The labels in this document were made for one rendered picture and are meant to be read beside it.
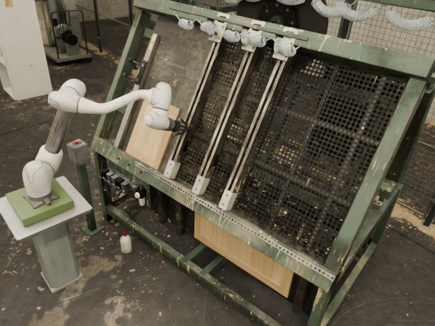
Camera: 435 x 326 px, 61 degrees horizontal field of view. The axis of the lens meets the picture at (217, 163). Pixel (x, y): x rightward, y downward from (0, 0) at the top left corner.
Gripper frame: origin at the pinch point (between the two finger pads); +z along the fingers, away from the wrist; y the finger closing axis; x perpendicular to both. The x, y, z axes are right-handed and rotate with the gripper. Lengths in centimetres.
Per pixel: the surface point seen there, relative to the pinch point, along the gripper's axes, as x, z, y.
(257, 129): -49, 1, 18
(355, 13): -66, 34, 109
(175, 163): 2.0, 2.3, -26.0
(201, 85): 5.8, 3.6, 31.9
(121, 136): 65, 5, -28
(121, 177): 46, 1, -56
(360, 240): -123, 51, -25
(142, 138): 44.2, 6.9, -22.1
